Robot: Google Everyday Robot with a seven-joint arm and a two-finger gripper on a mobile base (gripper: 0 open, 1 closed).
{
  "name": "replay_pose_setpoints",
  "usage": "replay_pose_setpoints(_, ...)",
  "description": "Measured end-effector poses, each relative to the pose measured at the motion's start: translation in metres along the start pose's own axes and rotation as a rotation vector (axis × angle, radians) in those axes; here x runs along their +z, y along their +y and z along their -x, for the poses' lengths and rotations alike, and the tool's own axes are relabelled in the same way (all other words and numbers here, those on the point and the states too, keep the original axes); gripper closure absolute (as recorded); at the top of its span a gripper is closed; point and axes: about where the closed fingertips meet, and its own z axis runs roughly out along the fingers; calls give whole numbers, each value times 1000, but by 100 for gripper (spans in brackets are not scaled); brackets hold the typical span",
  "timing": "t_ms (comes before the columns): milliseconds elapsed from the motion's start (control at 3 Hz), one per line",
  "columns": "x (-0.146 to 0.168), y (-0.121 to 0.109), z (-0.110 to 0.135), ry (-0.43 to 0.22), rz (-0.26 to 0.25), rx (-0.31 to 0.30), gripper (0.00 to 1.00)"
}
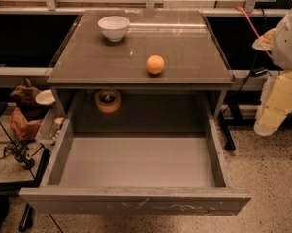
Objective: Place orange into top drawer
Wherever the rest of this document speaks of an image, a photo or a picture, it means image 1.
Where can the open grey top drawer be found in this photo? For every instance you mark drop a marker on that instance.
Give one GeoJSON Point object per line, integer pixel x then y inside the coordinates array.
{"type": "Point", "coordinates": [159, 154]}

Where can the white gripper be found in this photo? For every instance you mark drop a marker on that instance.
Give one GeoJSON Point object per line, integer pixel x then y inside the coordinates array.
{"type": "Point", "coordinates": [289, 46]}

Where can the orange cloth bag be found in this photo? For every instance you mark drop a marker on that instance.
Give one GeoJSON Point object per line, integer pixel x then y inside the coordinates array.
{"type": "Point", "coordinates": [24, 129]}

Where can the orange fruit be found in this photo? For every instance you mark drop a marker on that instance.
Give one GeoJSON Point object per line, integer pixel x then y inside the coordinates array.
{"type": "Point", "coordinates": [155, 64]}

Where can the black power adapter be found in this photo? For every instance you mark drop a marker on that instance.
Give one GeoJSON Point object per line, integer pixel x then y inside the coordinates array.
{"type": "Point", "coordinates": [257, 72]}

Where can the brown stuffed toy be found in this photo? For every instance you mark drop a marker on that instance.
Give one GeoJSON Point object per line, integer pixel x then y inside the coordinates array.
{"type": "Point", "coordinates": [25, 97]}

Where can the small white dish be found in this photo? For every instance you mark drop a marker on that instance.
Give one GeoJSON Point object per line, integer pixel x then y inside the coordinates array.
{"type": "Point", "coordinates": [45, 98]}

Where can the white ceramic bowl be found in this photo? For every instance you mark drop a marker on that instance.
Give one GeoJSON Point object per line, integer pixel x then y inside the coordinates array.
{"type": "Point", "coordinates": [114, 28]}

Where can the clear plastic bin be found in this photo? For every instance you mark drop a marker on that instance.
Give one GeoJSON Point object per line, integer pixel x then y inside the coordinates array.
{"type": "Point", "coordinates": [50, 128]}

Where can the orange tape roll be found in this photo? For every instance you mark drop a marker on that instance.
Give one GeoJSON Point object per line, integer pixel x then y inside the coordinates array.
{"type": "Point", "coordinates": [108, 100]}

